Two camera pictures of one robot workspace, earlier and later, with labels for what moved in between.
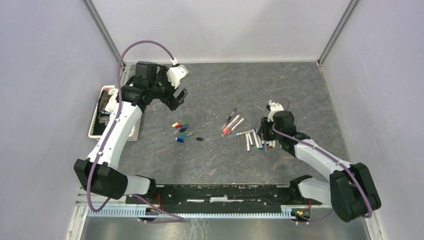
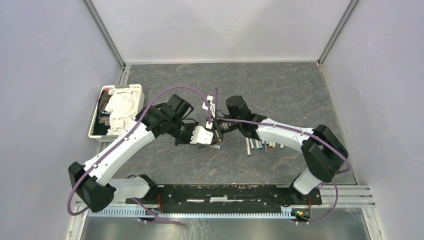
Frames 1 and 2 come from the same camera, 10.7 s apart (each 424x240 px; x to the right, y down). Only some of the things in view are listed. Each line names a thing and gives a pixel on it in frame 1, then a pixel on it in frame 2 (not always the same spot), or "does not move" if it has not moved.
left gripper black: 170,101 -> 192,126
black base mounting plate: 215,196 does not move
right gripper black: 262,132 -> 218,138
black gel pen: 256,140 does not move
